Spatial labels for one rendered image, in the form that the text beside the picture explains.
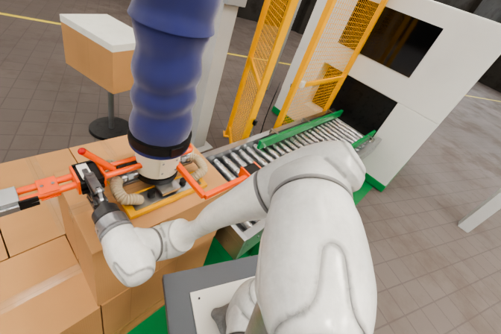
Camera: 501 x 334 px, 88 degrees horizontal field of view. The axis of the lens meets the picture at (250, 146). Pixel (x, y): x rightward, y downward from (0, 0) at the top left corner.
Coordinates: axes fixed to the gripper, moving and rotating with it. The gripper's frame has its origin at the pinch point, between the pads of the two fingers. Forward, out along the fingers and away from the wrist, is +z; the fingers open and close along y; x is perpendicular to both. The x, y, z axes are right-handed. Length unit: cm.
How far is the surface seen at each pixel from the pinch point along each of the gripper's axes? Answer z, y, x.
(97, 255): -20.5, 15.4, -4.1
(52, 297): -7, 54, -17
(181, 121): -10.6, -23.3, 26.8
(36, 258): 13, 54, -18
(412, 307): -138, 108, 183
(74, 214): -3.2, 13.6, -5.0
